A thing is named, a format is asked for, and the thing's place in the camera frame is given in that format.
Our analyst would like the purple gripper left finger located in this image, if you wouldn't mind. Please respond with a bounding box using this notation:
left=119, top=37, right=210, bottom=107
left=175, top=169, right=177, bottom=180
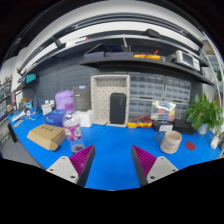
left=47, top=145, right=95, bottom=187

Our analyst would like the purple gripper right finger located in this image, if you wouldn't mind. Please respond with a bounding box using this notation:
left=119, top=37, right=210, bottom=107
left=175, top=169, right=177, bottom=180
left=131, top=145, right=178, bottom=187

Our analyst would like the clear plastic water bottle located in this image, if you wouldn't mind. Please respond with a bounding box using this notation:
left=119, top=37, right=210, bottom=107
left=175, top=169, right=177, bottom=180
left=63, top=110, right=84, bottom=153

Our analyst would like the beige ribbed mug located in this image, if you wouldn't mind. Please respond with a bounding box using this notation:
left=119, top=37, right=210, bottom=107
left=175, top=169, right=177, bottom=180
left=157, top=130, right=182, bottom=154

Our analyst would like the blue table mat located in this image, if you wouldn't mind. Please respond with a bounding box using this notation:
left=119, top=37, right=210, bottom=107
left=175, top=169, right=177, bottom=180
left=11, top=114, right=220, bottom=190

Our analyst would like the brown cardboard box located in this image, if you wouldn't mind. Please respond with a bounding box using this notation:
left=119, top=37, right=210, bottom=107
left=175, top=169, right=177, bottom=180
left=27, top=124, right=66, bottom=151

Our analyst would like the black box with label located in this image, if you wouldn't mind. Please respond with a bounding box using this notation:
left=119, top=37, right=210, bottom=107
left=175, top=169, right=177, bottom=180
left=153, top=121, right=173, bottom=131

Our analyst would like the yellow red multimeter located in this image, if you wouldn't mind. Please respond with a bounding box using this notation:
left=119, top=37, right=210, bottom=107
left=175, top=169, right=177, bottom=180
left=127, top=115, right=153, bottom=129

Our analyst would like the red round coaster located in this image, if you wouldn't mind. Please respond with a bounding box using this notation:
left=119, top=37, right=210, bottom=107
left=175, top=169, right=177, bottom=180
left=185, top=142, right=196, bottom=151

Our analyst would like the white small box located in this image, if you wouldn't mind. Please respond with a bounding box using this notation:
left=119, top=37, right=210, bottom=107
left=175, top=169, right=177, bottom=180
left=77, top=110, right=94, bottom=127

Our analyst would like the blue tissue box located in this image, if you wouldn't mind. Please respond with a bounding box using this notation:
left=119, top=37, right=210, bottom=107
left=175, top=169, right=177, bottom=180
left=44, top=109, right=65, bottom=127

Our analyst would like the clear box of colourful parts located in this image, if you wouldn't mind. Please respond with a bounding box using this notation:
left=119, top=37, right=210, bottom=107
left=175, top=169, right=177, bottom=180
left=151, top=100, right=176, bottom=121

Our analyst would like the purple plastic bag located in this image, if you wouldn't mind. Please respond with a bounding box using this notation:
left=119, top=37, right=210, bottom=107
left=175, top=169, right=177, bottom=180
left=55, top=90, right=74, bottom=109

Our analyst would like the black rectangular speaker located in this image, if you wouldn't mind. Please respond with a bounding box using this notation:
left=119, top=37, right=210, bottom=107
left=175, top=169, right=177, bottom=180
left=110, top=93, right=126, bottom=124

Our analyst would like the black product box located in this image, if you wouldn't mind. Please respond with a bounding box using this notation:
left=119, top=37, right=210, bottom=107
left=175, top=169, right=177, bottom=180
left=73, top=85, right=91, bottom=111

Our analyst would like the green potted plant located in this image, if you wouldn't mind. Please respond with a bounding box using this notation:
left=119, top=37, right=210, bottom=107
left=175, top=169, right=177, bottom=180
left=186, top=94, right=224, bottom=134

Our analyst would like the grey drawer organizer cabinet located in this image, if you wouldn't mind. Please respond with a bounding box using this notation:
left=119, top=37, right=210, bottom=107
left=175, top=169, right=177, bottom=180
left=129, top=72, right=191, bottom=120

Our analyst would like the white pegboard tray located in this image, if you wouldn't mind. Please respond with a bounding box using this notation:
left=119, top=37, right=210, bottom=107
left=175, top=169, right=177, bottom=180
left=91, top=74, right=130, bottom=127

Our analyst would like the yellow tool on shelf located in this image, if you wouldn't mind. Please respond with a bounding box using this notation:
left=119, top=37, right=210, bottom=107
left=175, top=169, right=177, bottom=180
left=134, top=50, right=161, bottom=60

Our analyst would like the grey oscilloscope on shelf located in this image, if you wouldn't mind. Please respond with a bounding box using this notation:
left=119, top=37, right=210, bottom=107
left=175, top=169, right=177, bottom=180
left=166, top=50, right=200, bottom=71

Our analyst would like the dark wall shelf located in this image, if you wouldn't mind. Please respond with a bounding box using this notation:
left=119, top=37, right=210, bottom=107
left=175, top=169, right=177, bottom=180
left=79, top=57, right=212, bottom=85

